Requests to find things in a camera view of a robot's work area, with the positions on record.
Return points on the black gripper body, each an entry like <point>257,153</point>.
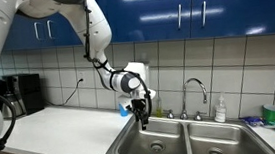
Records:
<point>139,108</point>

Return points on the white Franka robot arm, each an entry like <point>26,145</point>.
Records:
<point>97,33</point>

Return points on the blue plastic cup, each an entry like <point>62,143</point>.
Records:
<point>123,111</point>

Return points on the stainless steel double sink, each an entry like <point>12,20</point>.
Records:
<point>173,144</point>

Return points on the chrome gooseneck faucet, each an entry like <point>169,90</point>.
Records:
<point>184,99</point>

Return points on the clear pump soap bottle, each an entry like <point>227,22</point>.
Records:
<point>220,111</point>

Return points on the blue upper cabinet door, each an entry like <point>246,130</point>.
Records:
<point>245,4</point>
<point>145,9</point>
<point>23,33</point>
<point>63,33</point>

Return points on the blue snack bag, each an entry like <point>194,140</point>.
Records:
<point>252,121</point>

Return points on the black coffee maker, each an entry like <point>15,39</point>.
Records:
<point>31,93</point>

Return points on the green plastic cup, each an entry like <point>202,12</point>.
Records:
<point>271,112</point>

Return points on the steel coffee carafe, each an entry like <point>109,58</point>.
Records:
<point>13,106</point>

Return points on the white wall soap dispenser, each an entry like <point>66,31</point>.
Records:
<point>147,73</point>

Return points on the white wall power outlet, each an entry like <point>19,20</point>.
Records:
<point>81,77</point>

